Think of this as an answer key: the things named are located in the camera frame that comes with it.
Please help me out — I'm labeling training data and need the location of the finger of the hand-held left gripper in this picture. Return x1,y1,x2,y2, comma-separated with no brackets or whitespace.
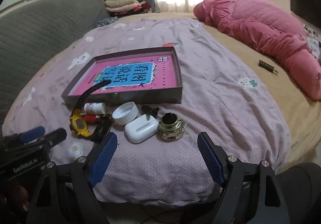
0,126,46,148
37,128,68,148

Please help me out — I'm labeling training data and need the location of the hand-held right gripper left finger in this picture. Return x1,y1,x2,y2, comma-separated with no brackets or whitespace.
26,132,118,224

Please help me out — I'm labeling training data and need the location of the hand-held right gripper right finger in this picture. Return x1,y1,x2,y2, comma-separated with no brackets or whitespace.
197,132,289,224

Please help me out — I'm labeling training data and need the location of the yellow watch with black strap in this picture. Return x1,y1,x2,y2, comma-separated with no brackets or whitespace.
70,80,111,138

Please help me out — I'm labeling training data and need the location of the black gold lipstick tube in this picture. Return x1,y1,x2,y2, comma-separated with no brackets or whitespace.
90,114,113,142

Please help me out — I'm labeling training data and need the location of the red and black tube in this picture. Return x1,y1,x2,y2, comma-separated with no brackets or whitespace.
83,114,102,125

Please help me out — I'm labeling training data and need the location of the white earbuds case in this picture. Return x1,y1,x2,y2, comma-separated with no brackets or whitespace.
124,114,159,143

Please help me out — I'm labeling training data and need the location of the white ribbed bottle cap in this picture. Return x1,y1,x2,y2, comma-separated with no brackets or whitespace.
112,102,140,125

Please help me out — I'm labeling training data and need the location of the white pill bottle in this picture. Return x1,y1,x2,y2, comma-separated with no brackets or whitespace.
84,102,106,115

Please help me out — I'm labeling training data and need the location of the brass threaded metal fitting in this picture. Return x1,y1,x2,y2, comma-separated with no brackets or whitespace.
157,112,185,141

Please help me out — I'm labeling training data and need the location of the shallow grey cardboard box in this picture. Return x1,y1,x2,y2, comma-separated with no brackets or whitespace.
61,47,183,107

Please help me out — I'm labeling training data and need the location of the black binder clip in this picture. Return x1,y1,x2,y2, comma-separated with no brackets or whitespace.
141,105,159,116

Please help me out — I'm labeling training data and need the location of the purple printed blanket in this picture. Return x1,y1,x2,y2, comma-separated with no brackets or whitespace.
1,18,293,208

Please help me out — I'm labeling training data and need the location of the pink and blue book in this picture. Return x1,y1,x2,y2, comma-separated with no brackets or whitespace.
69,54,179,95

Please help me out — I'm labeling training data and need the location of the grey quilted headboard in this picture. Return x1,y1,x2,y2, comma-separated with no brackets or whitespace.
0,0,111,129

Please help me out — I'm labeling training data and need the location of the tan bed sheet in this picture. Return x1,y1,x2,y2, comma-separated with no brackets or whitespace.
0,12,321,172

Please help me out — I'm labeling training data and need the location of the dark patterned cloth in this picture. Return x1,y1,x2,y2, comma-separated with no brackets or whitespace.
94,17,118,29

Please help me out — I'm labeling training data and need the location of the pink quilted duvet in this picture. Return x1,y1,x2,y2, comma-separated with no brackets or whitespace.
194,0,321,101

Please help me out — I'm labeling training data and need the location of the pile of folded clothes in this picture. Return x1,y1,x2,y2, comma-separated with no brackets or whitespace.
104,0,161,17

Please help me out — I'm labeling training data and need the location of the black wall television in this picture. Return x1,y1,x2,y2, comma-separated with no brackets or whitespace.
290,0,317,26

